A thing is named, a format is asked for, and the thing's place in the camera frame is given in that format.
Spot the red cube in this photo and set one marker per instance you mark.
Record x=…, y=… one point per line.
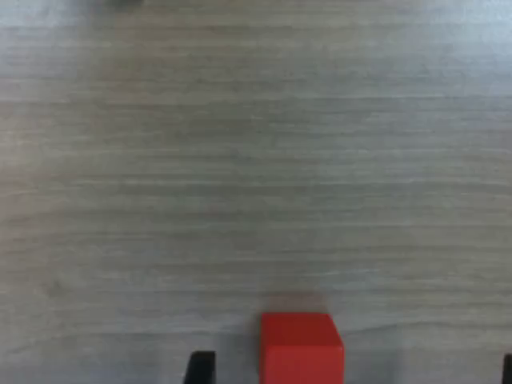
x=300, y=352

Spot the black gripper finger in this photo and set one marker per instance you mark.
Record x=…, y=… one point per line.
x=200, y=370
x=508, y=370

